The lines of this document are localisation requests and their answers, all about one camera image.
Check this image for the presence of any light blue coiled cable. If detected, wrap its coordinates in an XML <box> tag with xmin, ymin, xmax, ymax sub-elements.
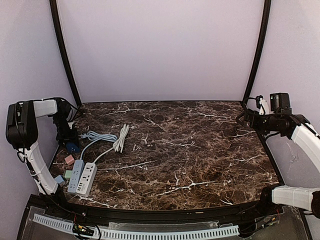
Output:
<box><xmin>79</xmin><ymin>130</ymin><xmax>118</xmax><ymax>161</ymax></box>

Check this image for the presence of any pink cube charger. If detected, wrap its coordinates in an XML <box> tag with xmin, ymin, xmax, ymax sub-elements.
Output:
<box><xmin>64</xmin><ymin>154</ymin><xmax>75</xmax><ymax>166</ymax></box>

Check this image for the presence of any white power strip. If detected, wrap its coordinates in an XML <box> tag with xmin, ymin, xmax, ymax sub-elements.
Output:
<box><xmin>76</xmin><ymin>162</ymin><xmax>98</xmax><ymax>197</ymax></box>

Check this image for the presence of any white slotted cable duct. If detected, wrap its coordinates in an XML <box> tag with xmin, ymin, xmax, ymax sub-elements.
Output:
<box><xmin>32</xmin><ymin>213</ymin><xmax>240</xmax><ymax>240</ymax></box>

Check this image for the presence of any left black frame post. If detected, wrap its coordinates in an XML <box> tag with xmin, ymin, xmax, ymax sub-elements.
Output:
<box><xmin>49</xmin><ymin>0</ymin><xmax>82</xmax><ymax>107</ymax></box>

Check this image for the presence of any black frame post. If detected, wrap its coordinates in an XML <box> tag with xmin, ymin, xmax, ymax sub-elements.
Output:
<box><xmin>242</xmin><ymin>0</ymin><xmax>272</xmax><ymax>104</ymax></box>
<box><xmin>49</xmin><ymin>0</ymin><xmax>82</xmax><ymax>107</ymax></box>

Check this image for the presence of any white cable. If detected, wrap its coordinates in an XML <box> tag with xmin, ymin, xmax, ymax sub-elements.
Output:
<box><xmin>94</xmin><ymin>123</ymin><xmax>130</xmax><ymax>165</ymax></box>

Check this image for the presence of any green cube charger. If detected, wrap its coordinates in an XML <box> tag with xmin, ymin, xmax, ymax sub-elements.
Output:
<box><xmin>63</xmin><ymin>170</ymin><xmax>73</xmax><ymax>180</ymax></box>

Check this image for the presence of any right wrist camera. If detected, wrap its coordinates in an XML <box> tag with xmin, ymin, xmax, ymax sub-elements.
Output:
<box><xmin>269</xmin><ymin>92</ymin><xmax>292</xmax><ymax>113</ymax></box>

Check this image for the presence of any dark blue cube plug adapter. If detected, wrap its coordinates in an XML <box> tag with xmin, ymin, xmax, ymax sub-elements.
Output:
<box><xmin>65</xmin><ymin>142</ymin><xmax>81</xmax><ymax>154</ymax></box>

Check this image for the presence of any light blue power strip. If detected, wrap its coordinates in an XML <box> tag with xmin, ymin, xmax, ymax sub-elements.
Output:
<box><xmin>67</xmin><ymin>159</ymin><xmax>85</xmax><ymax>194</ymax></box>

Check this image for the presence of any right black frame post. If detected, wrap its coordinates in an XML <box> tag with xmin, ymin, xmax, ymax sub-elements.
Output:
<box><xmin>242</xmin><ymin>0</ymin><xmax>272</xmax><ymax>104</ymax></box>

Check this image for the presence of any light blue cube charger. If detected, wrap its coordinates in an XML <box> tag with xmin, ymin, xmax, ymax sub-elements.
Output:
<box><xmin>54</xmin><ymin>175</ymin><xmax>66</xmax><ymax>186</ymax></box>

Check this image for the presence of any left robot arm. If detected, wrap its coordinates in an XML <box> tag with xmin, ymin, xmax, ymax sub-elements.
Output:
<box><xmin>5</xmin><ymin>97</ymin><xmax>81</xmax><ymax>196</ymax></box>

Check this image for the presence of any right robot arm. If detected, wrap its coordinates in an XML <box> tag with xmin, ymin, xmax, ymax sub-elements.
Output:
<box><xmin>236</xmin><ymin>109</ymin><xmax>320</xmax><ymax>218</ymax></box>

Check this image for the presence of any black front rail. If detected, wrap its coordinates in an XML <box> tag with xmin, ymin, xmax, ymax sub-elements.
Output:
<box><xmin>24</xmin><ymin>194</ymin><xmax>298</xmax><ymax>226</ymax></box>

